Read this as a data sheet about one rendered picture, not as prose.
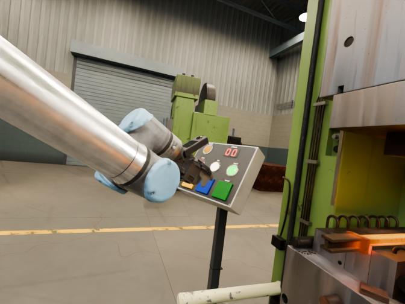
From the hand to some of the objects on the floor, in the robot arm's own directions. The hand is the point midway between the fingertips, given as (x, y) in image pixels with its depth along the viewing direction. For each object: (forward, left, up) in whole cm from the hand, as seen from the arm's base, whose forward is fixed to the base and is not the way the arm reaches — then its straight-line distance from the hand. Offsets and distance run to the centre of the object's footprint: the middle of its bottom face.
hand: (210, 176), depth 79 cm
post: (+22, +12, -107) cm, 110 cm away
